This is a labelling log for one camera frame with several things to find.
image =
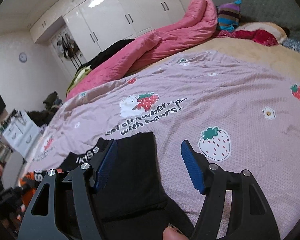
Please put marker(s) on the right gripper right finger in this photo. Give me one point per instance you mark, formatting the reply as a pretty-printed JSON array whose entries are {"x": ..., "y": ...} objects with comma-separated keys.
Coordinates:
[{"x": 250, "y": 215}]

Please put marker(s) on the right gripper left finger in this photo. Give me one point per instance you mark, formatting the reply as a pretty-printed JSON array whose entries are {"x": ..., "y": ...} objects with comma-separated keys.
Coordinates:
[{"x": 64, "y": 201}]

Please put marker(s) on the black orange IKISS sweater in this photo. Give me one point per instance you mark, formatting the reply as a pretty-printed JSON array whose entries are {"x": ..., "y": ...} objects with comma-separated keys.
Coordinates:
[{"x": 133, "y": 204}]

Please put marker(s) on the dark clothes pile on floor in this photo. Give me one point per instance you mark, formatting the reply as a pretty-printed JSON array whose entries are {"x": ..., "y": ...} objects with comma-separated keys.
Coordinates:
[{"x": 52, "y": 104}]

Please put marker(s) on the green yellow clothes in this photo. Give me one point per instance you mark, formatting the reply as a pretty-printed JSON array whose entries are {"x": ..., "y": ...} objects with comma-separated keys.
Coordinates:
[{"x": 82, "y": 73}]

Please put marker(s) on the black clothes on bed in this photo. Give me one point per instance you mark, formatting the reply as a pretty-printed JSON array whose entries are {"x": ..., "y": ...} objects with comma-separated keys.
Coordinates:
[{"x": 108, "y": 53}]

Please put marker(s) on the person's right hand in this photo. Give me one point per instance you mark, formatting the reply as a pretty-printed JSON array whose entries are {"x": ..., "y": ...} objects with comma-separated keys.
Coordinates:
[{"x": 173, "y": 233}]

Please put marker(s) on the white plastic drawer unit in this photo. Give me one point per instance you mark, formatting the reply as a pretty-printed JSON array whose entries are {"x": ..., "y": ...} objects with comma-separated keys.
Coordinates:
[{"x": 21, "y": 133}]

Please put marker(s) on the pink strawberry bed sheet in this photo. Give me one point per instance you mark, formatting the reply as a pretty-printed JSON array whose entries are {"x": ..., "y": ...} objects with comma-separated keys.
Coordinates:
[{"x": 237, "y": 114}]

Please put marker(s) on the hanging bags on door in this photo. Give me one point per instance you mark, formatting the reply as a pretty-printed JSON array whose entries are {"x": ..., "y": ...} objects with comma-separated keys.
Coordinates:
[{"x": 68, "y": 49}]

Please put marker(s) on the pink quilted comforter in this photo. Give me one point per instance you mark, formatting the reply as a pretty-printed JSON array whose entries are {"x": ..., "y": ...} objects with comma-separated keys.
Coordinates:
[{"x": 155, "y": 42}]

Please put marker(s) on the beige plush blanket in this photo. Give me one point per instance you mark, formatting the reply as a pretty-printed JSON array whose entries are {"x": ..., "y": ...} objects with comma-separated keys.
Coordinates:
[{"x": 260, "y": 55}]

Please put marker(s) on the striped knitted hat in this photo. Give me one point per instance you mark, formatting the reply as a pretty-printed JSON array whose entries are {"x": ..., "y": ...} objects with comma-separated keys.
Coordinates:
[{"x": 229, "y": 16}]

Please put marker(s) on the white wardrobe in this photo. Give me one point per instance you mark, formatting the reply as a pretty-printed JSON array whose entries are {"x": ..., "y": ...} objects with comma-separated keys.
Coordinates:
[{"x": 97, "y": 24}]

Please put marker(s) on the round wall clock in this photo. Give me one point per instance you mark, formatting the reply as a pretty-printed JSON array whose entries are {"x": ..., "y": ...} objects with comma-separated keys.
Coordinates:
[{"x": 23, "y": 57}]

